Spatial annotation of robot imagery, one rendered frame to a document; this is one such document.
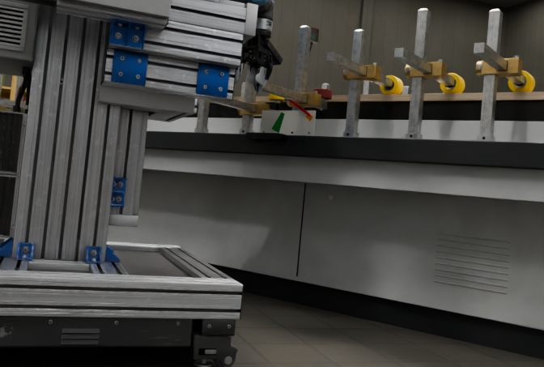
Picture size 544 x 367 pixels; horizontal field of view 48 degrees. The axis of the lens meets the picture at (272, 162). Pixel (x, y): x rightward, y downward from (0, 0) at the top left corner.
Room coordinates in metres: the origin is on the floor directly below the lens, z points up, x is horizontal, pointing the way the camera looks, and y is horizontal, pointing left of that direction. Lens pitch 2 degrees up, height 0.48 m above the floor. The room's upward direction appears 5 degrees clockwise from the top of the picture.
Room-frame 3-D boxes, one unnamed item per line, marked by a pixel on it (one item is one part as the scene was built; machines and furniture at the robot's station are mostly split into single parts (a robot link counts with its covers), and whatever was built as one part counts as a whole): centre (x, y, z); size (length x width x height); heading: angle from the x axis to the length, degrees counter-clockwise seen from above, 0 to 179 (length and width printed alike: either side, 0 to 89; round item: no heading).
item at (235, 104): (2.50, 0.12, 0.81); 0.44 x 0.03 x 0.04; 144
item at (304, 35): (2.42, -0.08, 0.91); 0.04 x 0.04 x 0.48; 54
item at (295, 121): (2.42, -0.04, 0.75); 0.26 x 0.01 x 0.10; 54
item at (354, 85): (2.27, -0.29, 0.87); 0.04 x 0.04 x 0.48; 54
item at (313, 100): (2.41, -0.10, 0.85); 0.14 x 0.06 x 0.05; 54
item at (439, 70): (2.11, -0.51, 0.95); 0.14 x 0.06 x 0.05; 54
